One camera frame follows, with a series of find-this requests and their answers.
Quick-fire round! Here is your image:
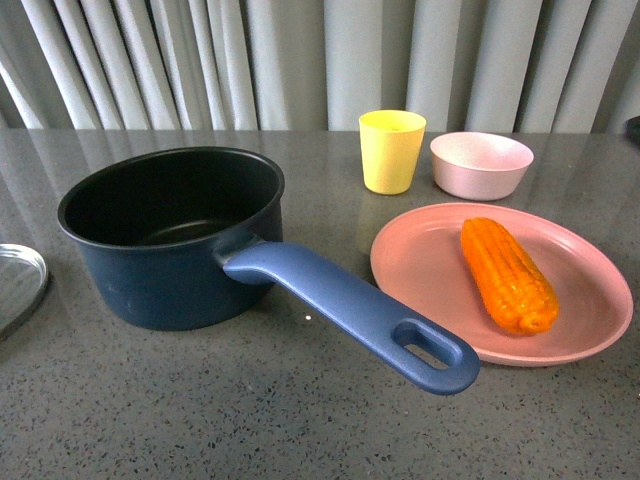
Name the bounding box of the dark object at right edge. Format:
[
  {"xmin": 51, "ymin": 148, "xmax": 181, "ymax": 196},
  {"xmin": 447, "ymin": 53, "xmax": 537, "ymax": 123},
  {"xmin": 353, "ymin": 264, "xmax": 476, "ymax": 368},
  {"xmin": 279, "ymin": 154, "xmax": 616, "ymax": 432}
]
[{"xmin": 625, "ymin": 116, "xmax": 640, "ymax": 147}]

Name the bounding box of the glass lid with blue knob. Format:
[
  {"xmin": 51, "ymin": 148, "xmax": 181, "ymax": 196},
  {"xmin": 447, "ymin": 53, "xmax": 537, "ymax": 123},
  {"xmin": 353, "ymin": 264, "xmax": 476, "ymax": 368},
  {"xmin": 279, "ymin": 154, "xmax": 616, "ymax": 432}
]
[{"xmin": 1, "ymin": 243, "xmax": 49, "ymax": 340}]

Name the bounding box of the grey pleated curtain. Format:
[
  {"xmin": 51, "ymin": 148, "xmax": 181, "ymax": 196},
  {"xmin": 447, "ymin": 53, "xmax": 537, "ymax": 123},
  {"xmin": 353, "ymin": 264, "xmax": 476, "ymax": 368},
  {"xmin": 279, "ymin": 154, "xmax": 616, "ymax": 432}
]
[{"xmin": 1, "ymin": 1, "xmax": 639, "ymax": 133}]

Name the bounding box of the yellow plastic cup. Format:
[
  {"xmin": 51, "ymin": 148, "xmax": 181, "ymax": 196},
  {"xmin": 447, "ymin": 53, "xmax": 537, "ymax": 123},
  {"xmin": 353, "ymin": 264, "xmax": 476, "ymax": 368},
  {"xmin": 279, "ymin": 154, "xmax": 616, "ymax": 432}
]
[{"xmin": 359, "ymin": 110, "xmax": 427, "ymax": 195}]

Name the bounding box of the small pink bowl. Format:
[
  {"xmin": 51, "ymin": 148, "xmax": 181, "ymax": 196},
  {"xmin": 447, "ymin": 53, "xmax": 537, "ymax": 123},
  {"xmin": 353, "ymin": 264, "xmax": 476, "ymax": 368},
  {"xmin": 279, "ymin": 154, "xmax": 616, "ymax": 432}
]
[{"xmin": 430, "ymin": 132, "xmax": 534, "ymax": 201}]

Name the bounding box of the dark blue saucepan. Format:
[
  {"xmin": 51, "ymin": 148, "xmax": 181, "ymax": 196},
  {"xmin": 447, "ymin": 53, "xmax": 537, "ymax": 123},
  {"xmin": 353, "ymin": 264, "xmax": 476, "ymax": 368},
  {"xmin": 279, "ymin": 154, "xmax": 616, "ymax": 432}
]
[{"xmin": 57, "ymin": 147, "xmax": 480, "ymax": 395}]

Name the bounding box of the pink plate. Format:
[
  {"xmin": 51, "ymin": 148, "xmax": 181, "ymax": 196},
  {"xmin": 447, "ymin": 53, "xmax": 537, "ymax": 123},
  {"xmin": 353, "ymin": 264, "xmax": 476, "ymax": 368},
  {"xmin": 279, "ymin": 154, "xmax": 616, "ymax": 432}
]
[{"xmin": 370, "ymin": 203, "xmax": 634, "ymax": 367}]

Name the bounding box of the orange corn cob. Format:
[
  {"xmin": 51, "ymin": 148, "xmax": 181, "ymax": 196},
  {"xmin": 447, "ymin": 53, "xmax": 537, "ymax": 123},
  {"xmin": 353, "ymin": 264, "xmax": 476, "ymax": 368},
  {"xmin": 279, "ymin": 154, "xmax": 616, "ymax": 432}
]
[{"xmin": 460, "ymin": 217, "xmax": 560, "ymax": 335}]

